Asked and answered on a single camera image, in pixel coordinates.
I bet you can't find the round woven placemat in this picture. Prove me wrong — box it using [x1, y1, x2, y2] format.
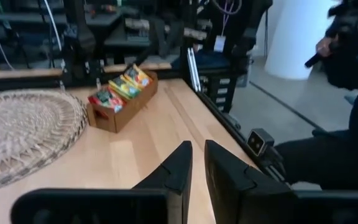
[0, 89, 89, 194]

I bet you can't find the wooden compartment tray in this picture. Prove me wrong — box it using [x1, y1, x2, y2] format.
[86, 70, 159, 134]

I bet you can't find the black handheld stick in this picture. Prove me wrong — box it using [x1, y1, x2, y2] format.
[304, 51, 332, 68]

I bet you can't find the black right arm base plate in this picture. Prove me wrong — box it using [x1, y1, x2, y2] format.
[61, 58, 106, 88]

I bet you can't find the person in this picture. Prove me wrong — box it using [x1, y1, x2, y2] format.
[273, 0, 358, 191]

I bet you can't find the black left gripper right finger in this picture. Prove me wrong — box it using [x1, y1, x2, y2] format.
[204, 139, 295, 224]

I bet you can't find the silver frame bracket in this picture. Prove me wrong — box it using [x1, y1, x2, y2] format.
[186, 47, 202, 93]

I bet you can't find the person's hand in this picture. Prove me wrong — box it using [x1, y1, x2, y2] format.
[315, 36, 339, 58]

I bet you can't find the black drawer unit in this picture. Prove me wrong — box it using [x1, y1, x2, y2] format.
[201, 70, 239, 113]

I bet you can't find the red tea bag sachet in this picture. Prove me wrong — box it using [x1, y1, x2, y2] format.
[88, 88, 126, 114]

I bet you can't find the black office chair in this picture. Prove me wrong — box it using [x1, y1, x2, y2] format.
[171, 0, 273, 82]

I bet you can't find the green tea bag sachet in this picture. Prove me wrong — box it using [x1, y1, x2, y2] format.
[108, 74, 141, 100]

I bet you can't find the white round column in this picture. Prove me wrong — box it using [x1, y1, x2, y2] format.
[264, 0, 340, 81]

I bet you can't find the white cord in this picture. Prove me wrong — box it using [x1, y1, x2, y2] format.
[43, 0, 63, 52]

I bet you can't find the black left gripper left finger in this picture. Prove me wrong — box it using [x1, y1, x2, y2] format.
[132, 140, 194, 224]

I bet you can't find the purple lanyard with badge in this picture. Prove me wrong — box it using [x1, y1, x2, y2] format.
[211, 0, 244, 53]

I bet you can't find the small black table camera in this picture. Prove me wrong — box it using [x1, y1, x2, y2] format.
[246, 128, 275, 157]

